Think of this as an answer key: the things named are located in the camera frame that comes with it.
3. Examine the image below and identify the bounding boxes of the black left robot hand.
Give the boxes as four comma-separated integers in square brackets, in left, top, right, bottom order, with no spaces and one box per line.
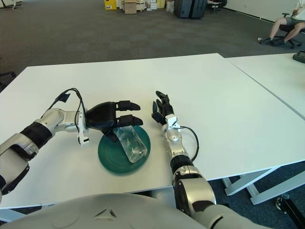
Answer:
[84,101,143,143]

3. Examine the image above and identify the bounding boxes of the dark grey suitcase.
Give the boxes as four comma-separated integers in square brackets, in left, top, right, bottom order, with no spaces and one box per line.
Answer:
[173,0,193,19]

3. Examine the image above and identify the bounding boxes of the grey robot torso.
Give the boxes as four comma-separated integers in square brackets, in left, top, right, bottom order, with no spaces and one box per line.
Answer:
[0,193,263,229]

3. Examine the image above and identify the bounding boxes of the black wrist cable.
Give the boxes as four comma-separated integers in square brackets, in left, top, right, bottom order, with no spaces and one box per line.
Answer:
[177,125,200,163]
[49,88,88,134]

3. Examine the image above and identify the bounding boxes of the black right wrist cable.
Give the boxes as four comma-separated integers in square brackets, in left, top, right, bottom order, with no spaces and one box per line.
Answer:
[177,125,200,163]

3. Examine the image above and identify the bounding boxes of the seated person in shorts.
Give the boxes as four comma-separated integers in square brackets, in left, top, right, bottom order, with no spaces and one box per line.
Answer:
[259,0,305,46]

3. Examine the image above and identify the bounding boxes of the distant white desk legs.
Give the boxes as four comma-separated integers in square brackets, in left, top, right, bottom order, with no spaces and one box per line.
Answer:
[0,0,24,10]

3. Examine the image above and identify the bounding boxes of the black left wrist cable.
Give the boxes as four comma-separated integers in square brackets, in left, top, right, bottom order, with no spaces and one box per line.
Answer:
[49,88,88,134]

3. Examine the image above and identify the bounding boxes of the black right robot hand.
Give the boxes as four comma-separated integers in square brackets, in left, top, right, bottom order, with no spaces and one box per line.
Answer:
[152,90,174,127]

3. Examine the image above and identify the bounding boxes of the white table frame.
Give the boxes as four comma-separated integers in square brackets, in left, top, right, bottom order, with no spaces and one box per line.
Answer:
[221,164,305,206]

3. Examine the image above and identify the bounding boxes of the green round plate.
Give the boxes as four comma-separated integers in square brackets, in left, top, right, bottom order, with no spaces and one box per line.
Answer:
[97,125,152,177]

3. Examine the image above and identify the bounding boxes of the clear plastic water bottle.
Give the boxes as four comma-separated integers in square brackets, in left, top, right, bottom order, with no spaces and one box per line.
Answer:
[113,125,148,164]

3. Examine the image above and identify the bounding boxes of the yellow box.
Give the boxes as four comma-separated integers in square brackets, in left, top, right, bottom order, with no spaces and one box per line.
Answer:
[103,0,118,10]

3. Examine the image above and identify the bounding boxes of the black swivel chair under person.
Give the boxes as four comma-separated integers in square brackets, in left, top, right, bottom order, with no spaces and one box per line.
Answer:
[274,13,303,50]

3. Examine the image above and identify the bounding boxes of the distant black office chair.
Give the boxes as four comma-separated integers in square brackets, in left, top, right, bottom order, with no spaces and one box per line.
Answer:
[207,0,228,13]

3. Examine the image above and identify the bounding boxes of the black suitcase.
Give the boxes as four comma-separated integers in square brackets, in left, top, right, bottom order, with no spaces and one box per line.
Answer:
[189,0,208,20]

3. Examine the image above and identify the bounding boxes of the black case on table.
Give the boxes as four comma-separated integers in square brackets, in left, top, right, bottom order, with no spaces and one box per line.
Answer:
[293,50,305,62]

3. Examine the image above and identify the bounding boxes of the brown cardboard box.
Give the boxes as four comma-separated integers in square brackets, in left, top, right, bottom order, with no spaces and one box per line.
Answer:
[122,0,138,14]

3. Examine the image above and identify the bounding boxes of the black wheeled stand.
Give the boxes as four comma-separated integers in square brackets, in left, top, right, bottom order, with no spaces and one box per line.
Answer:
[276,194,305,229]

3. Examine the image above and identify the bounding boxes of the stacked white cartons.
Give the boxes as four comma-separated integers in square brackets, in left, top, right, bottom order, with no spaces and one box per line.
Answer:
[137,0,166,11]

